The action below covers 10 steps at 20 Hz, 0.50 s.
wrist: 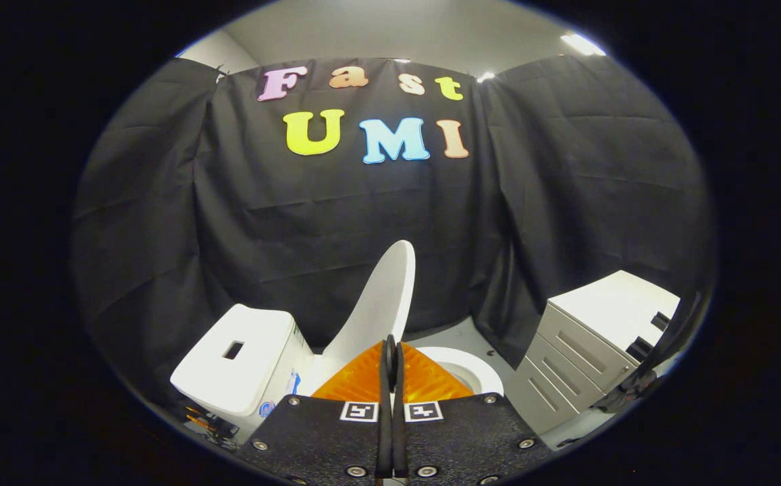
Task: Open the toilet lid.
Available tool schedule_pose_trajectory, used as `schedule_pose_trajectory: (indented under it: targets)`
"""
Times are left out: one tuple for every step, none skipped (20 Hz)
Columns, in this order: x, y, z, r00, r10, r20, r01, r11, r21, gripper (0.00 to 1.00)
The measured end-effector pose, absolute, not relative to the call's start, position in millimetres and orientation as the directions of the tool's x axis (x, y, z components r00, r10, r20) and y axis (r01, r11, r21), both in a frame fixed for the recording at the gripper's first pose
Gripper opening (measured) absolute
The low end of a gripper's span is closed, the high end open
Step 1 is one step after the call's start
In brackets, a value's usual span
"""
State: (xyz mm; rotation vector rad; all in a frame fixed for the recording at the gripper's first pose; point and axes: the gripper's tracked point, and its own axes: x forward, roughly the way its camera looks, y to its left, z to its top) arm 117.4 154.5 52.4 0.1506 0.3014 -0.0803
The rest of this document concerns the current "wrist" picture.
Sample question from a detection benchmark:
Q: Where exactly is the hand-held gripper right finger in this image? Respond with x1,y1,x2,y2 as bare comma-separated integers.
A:
390,341,556,486

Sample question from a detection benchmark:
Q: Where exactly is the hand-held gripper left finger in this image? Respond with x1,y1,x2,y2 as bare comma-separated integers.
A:
238,335,394,486

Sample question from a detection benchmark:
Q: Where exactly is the white toilet lid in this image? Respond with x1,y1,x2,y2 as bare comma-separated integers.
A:
323,240,416,379

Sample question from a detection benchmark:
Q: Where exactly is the white toilet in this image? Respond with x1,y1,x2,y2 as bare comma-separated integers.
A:
170,304,504,444

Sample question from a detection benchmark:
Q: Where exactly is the orange and black tool bundle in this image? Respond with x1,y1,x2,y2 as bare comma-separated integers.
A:
184,405,239,450

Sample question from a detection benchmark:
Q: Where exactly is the white drawer cabinet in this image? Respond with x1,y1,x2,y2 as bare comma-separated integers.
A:
510,270,681,446

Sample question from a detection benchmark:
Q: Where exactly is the black backdrop cloth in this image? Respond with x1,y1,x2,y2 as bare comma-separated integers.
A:
72,54,713,419

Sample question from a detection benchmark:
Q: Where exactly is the rectangular ceiling light panel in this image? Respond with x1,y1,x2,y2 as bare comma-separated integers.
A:
561,32,607,57

